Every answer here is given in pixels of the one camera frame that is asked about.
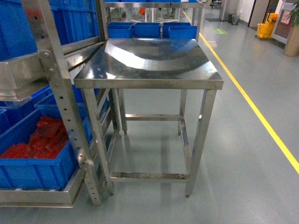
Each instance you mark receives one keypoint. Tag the stainless steel table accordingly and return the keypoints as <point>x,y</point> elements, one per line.
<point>178,64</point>

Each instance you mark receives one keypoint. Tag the blue bin behind table right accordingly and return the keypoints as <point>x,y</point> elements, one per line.
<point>179,30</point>

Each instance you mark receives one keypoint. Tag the blue bin upper left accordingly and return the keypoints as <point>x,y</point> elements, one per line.
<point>75,20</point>

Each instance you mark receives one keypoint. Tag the blue bin behind table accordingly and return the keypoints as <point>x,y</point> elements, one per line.
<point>147,30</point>
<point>179,30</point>
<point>120,30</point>

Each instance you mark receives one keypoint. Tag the yellow mop bucket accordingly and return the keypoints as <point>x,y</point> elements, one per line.
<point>264,30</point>

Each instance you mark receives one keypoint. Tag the blue bin behind table middle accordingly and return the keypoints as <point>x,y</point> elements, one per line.
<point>147,30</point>

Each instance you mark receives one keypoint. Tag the stainless steel shelf rack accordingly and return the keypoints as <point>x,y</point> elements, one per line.
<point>52,61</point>

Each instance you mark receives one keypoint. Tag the blue bin with red parts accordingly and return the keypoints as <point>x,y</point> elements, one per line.
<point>36,153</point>

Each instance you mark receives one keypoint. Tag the blue bin behind table left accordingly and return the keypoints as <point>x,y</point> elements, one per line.
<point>120,30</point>

